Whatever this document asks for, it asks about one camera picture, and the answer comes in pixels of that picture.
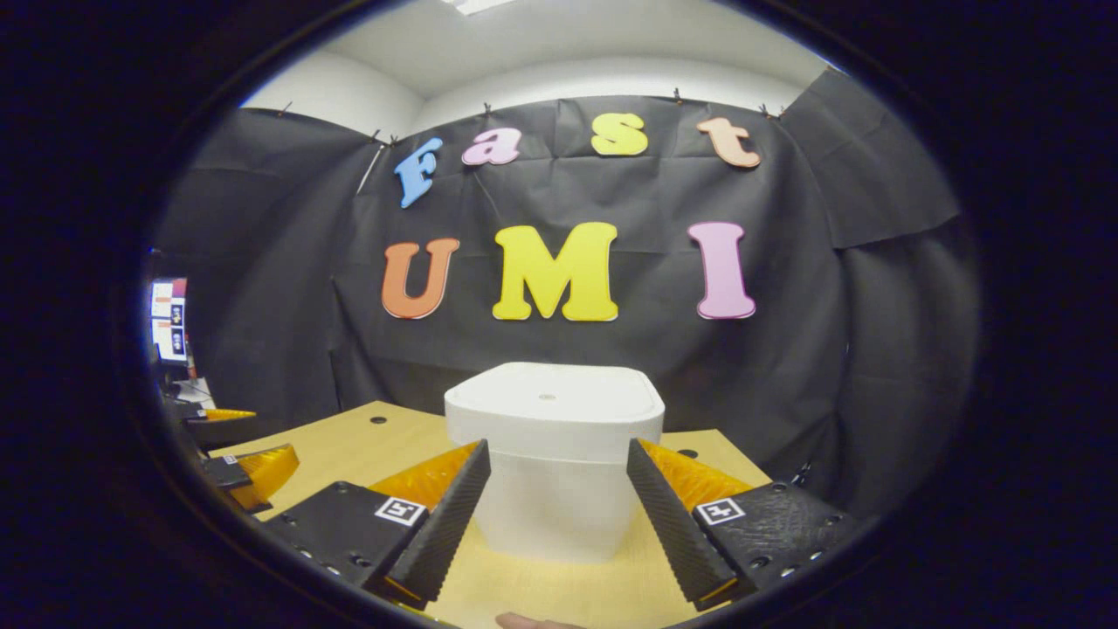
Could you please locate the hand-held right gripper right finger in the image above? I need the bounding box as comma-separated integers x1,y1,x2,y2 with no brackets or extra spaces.
626,439,861,612

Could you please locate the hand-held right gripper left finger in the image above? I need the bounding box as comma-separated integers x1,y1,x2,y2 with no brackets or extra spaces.
262,439,492,610

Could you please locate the white desktop garbage bin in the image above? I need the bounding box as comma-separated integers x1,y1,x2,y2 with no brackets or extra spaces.
444,363,666,564

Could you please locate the wooden desktop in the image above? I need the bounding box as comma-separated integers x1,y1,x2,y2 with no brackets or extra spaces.
210,400,774,629

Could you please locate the computer monitor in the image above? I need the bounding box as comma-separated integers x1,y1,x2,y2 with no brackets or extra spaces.
148,277,190,364

